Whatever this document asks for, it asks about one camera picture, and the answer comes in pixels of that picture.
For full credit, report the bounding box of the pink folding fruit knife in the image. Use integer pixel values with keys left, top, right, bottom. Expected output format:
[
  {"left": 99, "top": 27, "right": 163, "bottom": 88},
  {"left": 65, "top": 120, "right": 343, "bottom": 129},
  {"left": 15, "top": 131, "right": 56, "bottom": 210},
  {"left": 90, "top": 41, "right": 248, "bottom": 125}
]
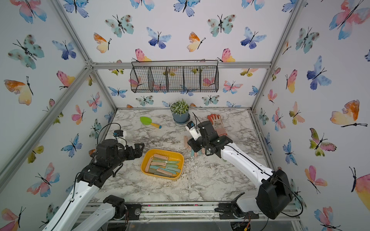
[{"left": 184, "top": 136, "right": 190, "bottom": 149}]

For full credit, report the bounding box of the yellow storage box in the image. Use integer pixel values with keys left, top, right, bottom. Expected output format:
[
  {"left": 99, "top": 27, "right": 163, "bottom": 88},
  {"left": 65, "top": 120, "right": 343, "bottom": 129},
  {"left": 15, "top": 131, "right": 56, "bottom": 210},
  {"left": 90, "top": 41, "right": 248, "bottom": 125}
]
[{"left": 141, "top": 149, "right": 185, "bottom": 181}]

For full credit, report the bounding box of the potted green plant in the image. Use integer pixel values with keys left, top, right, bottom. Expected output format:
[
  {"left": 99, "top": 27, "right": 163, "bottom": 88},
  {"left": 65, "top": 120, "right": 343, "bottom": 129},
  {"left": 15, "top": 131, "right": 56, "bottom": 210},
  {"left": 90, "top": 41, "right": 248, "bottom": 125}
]
[{"left": 170, "top": 99, "right": 190, "bottom": 124}]

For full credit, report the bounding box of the black wire wall basket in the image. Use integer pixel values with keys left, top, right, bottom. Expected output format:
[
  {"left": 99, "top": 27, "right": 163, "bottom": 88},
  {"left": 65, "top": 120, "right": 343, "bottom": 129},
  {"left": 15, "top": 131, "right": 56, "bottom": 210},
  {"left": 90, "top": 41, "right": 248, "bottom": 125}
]
[{"left": 129, "top": 60, "right": 219, "bottom": 96}]

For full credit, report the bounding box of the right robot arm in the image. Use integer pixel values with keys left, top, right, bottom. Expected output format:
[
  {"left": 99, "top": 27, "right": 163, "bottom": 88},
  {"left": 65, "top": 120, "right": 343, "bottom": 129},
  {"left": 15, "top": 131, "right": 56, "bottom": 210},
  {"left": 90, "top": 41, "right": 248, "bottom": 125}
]
[{"left": 186, "top": 121, "right": 294, "bottom": 219}]

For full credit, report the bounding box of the green yellow toy trowel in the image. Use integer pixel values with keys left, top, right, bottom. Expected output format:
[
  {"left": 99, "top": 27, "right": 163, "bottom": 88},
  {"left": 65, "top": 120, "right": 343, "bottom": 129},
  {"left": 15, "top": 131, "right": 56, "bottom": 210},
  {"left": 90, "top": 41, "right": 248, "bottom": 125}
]
[{"left": 140, "top": 116, "right": 162, "bottom": 129}]

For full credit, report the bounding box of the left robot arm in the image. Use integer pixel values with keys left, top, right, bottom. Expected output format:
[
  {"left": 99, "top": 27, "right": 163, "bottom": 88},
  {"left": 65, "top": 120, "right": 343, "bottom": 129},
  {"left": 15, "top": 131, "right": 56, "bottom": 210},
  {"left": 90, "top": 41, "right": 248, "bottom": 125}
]
[{"left": 44, "top": 139, "right": 145, "bottom": 231}]

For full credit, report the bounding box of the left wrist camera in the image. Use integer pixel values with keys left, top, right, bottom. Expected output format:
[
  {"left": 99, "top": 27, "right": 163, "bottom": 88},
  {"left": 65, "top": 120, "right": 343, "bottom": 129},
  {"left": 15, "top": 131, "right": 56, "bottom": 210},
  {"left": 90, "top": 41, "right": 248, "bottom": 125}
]
[{"left": 113, "top": 130, "right": 127, "bottom": 139}]

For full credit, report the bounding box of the aluminium front rail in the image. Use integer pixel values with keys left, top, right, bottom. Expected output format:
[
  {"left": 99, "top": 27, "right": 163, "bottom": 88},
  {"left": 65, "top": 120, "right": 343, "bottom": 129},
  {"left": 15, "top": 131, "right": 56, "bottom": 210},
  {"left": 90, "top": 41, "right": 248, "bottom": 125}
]
[{"left": 57, "top": 201, "right": 301, "bottom": 223}]

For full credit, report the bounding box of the red white garden glove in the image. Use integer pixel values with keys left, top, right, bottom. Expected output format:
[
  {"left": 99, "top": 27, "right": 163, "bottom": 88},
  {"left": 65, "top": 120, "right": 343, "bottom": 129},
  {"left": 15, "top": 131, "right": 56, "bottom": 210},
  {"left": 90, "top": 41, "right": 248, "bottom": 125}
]
[{"left": 207, "top": 114, "right": 227, "bottom": 137}]

